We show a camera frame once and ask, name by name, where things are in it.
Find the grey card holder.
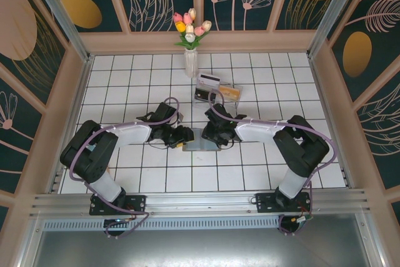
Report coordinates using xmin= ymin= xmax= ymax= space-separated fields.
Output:
xmin=181 ymin=127 xmax=222 ymax=153

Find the pale card with black stripe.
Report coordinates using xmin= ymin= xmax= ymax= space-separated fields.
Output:
xmin=199 ymin=73 xmax=220 ymax=89

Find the clear acrylic card organizer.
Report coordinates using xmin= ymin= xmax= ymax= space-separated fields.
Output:
xmin=192 ymin=73 xmax=244 ymax=119

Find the orange patterned card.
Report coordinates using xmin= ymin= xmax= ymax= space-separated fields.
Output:
xmin=218 ymin=86 xmax=242 ymax=101

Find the white ribbed vase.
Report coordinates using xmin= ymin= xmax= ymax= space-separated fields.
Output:
xmin=183 ymin=48 xmax=199 ymax=78

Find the steel sheet panel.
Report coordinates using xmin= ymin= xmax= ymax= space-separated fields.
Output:
xmin=18 ymin=213 xmax=388 ymax=267

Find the tulip bouquet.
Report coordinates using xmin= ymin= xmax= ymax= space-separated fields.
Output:
xmin=172 ymin=8 xmax=213 ymax=52

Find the aluminium mounting rail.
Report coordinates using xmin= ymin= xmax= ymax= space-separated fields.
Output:
xmin=29 ymin=188 xmax=373 ymax=218

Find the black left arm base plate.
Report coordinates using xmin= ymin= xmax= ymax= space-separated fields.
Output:
xmin=89 ymin=194 xmax=148 ymax=216

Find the teal tool with wooden handle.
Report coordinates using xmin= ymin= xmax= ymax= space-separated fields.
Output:
xmin=88 ymin=144 xmax=113 ymax=175

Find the slotted grey cable duct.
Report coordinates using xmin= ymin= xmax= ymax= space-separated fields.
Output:
xmin=42 ymin=218 xmax=284 ymax=231

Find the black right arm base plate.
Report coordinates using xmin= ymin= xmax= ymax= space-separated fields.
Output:
xmin=255 ymin=191 xmax=313 ymax=215

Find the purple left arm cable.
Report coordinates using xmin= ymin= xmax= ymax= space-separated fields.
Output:
xmin=69 ymin=97 xmax=185 ymax=239

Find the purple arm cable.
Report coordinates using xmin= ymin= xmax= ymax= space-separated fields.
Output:
xmin=69 ymin=97 xmax=185 ymax=239
xmin=207 ymin=88 xmax=340 ymax=236

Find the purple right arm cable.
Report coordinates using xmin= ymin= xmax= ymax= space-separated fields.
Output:
xmin=207 ymin=88 xmax=340 ymax=236

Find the green circuit board with wires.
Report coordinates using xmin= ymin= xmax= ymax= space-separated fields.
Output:
xmin=289 ymin=207 xmax=314 ymax=228

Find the aluminium frame post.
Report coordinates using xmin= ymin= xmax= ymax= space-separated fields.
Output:
xmin=307 ymin=0 xmax=360 ymax=59
xmin=24 ymin=0 xmax=92 ymax=62

